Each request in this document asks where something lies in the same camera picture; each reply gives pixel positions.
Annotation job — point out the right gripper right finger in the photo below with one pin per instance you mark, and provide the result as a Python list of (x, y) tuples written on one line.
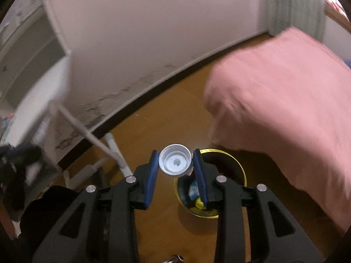
[(276, 236)]

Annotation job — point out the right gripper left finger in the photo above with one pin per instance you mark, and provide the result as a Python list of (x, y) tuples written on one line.
[(99, 225)]

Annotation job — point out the white bottle cap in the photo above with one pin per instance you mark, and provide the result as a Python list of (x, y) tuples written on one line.
[(176, 160)]

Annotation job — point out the chrome chair base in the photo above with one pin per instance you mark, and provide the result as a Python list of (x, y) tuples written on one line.
[(175, 259)]

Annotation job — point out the white desk hutch shelf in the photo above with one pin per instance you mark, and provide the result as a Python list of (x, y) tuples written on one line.
[(35, 68)]

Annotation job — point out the pink bed sheet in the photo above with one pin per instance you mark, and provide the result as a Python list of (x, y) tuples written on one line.
[(289, 98)]

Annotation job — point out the green curtain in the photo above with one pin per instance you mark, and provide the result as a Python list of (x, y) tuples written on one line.
[(306, 15)]

